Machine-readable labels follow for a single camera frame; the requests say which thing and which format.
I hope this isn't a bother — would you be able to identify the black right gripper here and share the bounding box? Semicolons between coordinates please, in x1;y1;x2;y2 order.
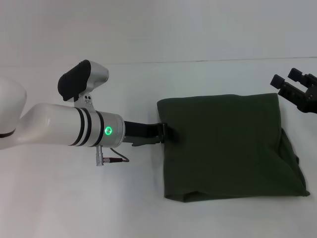
269;67;317;115

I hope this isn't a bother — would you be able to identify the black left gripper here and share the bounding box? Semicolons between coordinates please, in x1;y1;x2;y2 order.
122;120;179;147

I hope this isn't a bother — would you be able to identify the dark green FREE t-shirt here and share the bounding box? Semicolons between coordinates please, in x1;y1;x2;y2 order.
157;93;311;203

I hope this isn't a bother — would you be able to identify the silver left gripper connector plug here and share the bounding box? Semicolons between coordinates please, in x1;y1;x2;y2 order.
95;145;105;167

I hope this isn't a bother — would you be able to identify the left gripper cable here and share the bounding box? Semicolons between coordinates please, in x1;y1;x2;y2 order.
103;147;131;164

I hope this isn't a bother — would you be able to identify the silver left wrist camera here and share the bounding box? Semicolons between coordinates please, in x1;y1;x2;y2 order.
57;59;109;110

